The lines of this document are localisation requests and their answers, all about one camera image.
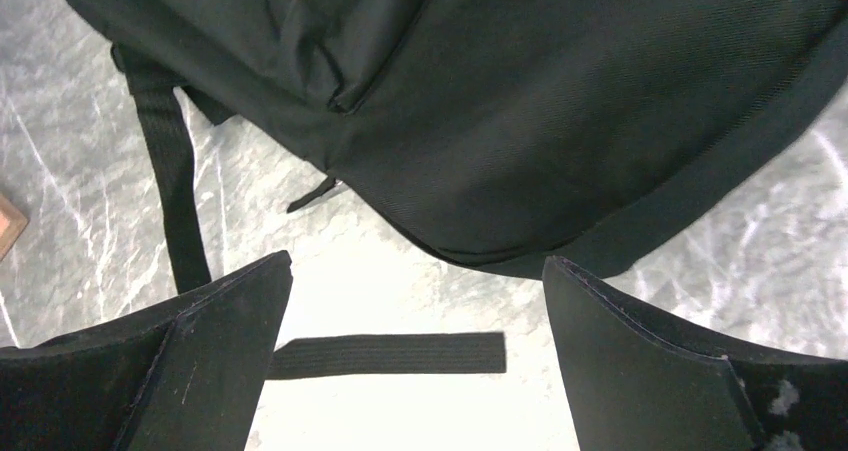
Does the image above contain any wooden base board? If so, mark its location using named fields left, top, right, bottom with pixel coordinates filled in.
left=0, top=195, right=29, bottom=260

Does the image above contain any black student backpack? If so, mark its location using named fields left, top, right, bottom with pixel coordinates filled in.
left=40, top=0, right=848, bottom=377

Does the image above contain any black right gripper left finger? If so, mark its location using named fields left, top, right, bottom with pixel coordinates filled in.
left=1, top=251, right=292, bottom=450

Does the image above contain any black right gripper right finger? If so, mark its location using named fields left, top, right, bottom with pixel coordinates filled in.
left=543, top=257, right=847, bottom=451

